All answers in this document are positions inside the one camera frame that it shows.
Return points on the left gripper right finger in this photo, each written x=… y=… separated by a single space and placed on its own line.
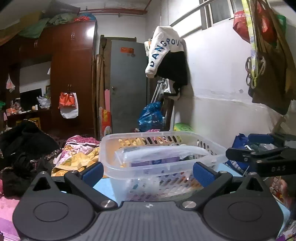
x=213 y=183

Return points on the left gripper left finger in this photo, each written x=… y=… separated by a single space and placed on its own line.
x=82 y=183

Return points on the purple tissue pack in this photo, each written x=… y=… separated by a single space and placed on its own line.
x=153 y=155

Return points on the right hand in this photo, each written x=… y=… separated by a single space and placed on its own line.
x=287 y=187

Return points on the yellow patterned cloth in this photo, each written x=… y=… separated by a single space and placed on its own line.
x=78 y=162

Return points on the green box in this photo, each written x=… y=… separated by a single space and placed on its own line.
x=182 y=127

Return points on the clear plastic perforated basket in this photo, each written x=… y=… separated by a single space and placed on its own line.
x=156 y=166

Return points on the black clothing pile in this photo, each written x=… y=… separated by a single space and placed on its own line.
x=26 y=151

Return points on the brown hanging bag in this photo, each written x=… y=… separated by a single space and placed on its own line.
x=273 y=80

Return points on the orange white hanging bag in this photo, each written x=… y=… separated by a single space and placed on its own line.
x=68 y=105

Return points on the pink floral bedding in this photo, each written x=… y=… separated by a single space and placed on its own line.
x=73 y=146

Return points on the blue plastic bag by door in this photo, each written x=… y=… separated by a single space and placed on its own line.
x=151 y=117

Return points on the grey metal door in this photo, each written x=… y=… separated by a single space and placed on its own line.
x=128 y=84

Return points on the black hanging garment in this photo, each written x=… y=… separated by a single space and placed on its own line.
x=174 y=67

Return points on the dark red wooden wardrobe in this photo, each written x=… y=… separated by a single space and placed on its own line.
x=70 y=48

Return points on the white hanging garment blue letters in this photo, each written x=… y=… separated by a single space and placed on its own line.
x=164 y=40

